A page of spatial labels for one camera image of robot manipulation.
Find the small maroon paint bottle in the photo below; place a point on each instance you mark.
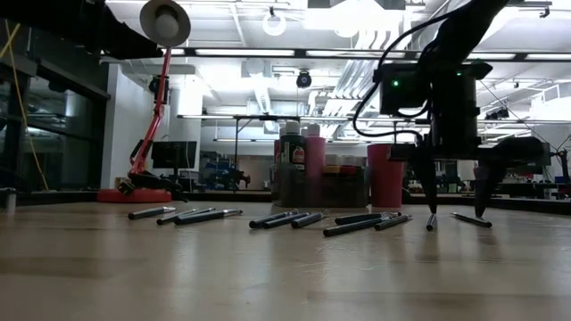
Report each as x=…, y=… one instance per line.
x=349, y=168

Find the grey plastic bin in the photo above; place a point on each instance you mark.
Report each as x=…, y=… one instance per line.
x=312, y=196

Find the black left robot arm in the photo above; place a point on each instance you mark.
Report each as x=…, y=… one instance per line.
x=89, y=27

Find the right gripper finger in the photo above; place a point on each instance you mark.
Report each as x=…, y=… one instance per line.
x=429, y=183
x=484, y=187

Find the black monitor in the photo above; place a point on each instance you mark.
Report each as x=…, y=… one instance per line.
x=174, y=155
x=542, y=151

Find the red desk lamp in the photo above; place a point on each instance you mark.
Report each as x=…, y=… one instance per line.
x=134, y=196

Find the red-pink plastic cup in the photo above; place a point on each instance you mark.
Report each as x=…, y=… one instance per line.
x=383, y=178

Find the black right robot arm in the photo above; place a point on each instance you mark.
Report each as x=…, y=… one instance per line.
x=464, y=31

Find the small gold paint bottle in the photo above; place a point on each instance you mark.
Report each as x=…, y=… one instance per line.
x=333, y=168

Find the black overhead frame bar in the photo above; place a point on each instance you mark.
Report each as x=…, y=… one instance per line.
x=299, y=53

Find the black overhead camera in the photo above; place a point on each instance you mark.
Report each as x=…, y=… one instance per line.
x=303, y=80

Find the black distant station frame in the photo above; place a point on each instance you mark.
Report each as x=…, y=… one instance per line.
x=263, y=118

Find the black aluminium table frame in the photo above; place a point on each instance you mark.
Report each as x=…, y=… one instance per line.
x=223, y=196

